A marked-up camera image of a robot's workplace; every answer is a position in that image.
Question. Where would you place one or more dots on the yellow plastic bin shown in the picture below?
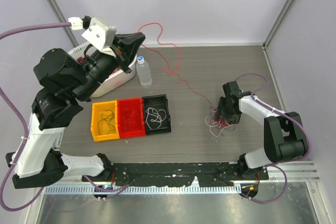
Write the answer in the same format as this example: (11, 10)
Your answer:
(104, 121)

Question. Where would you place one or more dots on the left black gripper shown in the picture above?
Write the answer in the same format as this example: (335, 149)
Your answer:
(129, 43)

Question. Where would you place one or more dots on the black plastic bin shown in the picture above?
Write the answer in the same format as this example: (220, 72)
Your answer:
(157, 118)

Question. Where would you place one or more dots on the red plastic bin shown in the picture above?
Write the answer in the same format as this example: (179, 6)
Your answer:
(130, 118)

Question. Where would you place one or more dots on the red grape bunch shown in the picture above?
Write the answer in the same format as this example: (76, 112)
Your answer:
(81, 60)

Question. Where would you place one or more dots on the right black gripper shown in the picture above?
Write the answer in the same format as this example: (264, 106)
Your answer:
(233, 118)

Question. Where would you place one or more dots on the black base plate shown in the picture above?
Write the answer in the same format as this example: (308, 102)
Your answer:
(209, 174)

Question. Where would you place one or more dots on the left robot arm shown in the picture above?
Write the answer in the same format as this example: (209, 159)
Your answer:
(65, 84)

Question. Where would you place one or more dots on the white plastic basket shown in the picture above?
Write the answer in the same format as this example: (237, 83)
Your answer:
(116, 79)

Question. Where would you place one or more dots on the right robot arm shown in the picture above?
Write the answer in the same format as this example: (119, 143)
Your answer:
(284, 136)

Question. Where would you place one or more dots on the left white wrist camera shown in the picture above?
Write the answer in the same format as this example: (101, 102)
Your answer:
(98, 32)

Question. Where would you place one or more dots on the clear water bottle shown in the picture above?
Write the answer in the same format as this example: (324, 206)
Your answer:
(143, 71)

